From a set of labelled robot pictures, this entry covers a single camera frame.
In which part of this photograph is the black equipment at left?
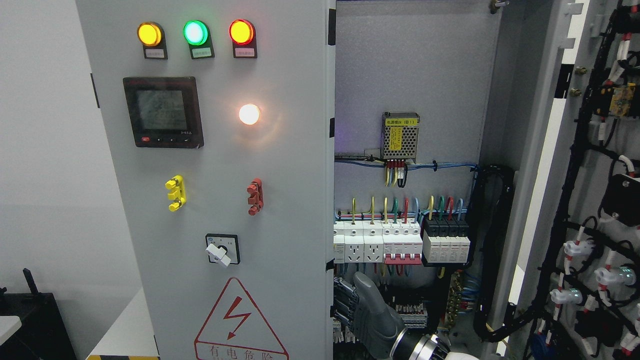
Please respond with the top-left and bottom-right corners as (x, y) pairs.
(0, 268), (77, 360)

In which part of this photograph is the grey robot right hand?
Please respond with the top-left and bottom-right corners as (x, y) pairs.
(333, 271), (405, 359)

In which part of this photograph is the black cable loom right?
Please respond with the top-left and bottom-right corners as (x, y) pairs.
(467, 165), (516, 344)

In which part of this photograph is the red electric warning sticker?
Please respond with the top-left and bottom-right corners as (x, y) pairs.
(194, 277), (290, 360)

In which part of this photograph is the red terminal connector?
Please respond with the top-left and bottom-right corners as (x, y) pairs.
(246, 177), (265, 216)

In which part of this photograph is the red indicator light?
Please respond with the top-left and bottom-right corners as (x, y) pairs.
(229, 19), (258, 59)

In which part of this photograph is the black surge protector module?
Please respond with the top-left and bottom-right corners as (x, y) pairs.
(422, 217), (471, 267)

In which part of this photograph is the metal mesh power supply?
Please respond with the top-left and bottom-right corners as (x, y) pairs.
(381, 112), (420, 161)

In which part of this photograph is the white socket breaker row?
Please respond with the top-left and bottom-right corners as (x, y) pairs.
(333, 219), (423, 265)

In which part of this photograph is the white glowing indicator light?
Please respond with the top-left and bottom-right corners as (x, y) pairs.
(238, 104), (261, 126)

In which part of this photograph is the yellow indicator light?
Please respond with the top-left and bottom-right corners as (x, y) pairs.
(137, 22), (169, 60)

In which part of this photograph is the black digital power meter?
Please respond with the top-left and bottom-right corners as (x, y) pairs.
(122, 76), (204, 149)

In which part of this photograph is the yellow terminal connector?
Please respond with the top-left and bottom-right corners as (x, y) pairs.
(165, 174), (187, 212)

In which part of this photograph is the green indicator light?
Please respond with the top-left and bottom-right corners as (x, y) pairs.
(182, 20), (215, 60)

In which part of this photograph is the grey cabinet door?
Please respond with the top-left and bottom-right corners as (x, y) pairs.
(475, 0), (639, 360)
(77, 0), (336, 360)

